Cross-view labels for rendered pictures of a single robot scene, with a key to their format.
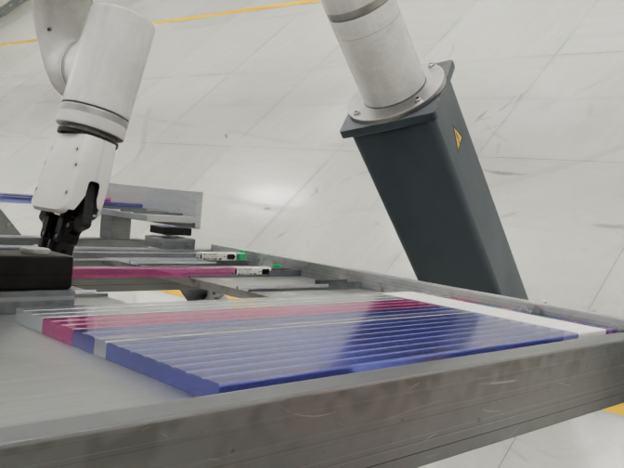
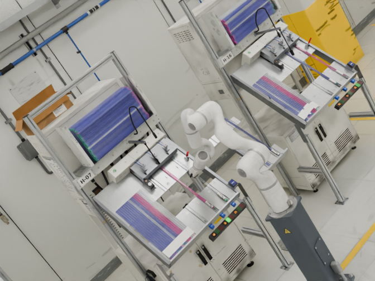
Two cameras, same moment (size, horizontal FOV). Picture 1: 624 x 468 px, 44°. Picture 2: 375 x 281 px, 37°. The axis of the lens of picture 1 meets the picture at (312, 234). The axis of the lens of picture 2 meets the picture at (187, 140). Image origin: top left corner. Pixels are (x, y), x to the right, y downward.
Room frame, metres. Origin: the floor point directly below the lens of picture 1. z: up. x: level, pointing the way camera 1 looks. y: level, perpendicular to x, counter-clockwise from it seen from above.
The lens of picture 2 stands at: (1.52, -3.19, 2.40)
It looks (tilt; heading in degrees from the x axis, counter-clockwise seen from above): 19 degrees down; 99
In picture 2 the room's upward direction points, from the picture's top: 33 degrees counter-clockwise
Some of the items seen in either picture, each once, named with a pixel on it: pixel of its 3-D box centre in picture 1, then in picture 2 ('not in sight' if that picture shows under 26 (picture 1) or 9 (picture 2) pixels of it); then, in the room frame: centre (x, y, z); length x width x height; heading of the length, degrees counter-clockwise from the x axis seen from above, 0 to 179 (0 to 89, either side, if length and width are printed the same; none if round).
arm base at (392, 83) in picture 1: (379, 51); (275, 195); (1.31, -0.26, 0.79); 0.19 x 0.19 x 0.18
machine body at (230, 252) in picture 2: not in sight; (186, 255); (0.43, 0.48, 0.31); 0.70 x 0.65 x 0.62; 36
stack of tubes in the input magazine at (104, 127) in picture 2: not in sight; (109, 122); (0.55, 0.41, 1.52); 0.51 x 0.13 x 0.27; 36
